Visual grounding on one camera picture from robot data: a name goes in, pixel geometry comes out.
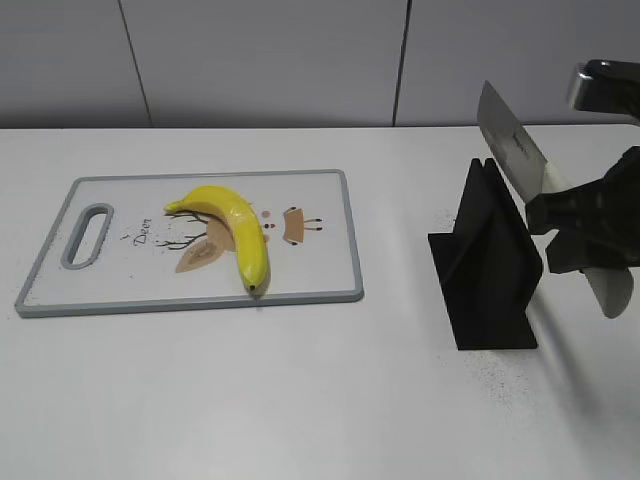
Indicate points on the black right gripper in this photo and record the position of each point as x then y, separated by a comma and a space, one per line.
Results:
608, 206

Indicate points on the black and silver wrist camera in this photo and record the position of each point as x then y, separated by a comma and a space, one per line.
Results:
606, 86

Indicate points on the knife with white handle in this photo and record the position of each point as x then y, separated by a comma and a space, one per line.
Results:
531, 173

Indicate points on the white cutting board grey rim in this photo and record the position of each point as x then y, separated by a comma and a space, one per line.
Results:
112, 248

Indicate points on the black knife stand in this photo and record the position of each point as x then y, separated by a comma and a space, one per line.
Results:
488, 266

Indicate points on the yellow plastic banana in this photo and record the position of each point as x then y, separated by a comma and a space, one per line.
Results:
239, 217

